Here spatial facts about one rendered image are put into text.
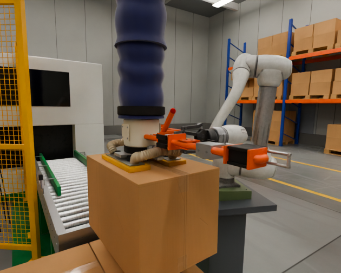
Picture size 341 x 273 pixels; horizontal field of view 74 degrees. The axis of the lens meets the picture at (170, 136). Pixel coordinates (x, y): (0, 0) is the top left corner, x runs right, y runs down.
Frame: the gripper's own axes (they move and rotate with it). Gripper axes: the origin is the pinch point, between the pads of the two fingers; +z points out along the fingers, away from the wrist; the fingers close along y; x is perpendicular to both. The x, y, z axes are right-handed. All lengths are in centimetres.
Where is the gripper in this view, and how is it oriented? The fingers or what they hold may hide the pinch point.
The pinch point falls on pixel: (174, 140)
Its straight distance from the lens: 88.4
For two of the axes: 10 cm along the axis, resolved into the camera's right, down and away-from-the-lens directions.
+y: -0.2, 9.9, 1.3
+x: -5.6, -1.2, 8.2
